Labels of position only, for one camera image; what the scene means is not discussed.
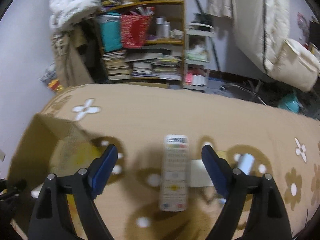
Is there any cardboard box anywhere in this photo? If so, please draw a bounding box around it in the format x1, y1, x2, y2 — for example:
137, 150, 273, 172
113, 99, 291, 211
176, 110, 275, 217
8, 114, 102, 233

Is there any light blue power bank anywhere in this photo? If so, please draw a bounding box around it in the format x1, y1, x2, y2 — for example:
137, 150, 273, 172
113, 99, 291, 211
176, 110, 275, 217
237, 153, 255, 175

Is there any white TV remote control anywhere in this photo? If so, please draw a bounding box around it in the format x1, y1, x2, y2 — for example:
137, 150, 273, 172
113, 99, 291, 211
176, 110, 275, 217
159, 134, 189, 212

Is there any white square charger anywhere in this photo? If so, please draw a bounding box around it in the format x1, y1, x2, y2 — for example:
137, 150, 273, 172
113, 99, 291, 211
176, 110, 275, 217
189, 159, 213, 187

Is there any teal bowl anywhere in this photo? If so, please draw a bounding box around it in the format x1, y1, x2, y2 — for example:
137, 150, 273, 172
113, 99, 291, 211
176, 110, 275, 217
278, 93, 300, 114

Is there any beige tote bag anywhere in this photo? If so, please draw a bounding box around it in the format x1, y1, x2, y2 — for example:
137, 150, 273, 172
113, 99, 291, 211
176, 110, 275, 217
270, 38, 319, 92

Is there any stack of books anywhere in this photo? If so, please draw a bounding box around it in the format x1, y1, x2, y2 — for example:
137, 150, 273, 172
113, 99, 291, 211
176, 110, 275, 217
102, 49, 131, 81

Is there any teal bag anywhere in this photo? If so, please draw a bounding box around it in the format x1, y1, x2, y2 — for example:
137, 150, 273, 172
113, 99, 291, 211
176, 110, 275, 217
97, 12, 123, 52

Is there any white utility cart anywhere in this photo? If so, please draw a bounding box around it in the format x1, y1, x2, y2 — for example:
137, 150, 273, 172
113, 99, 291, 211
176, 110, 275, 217
182, 22, 214, 93

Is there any wooden bookshelf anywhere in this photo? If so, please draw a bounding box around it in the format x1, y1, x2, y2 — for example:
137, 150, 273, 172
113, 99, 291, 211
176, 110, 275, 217
95, 0, 184, 83

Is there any red patterned gift bag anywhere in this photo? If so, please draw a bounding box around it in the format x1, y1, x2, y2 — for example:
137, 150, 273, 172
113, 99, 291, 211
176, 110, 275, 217
120, 14, 152, 49

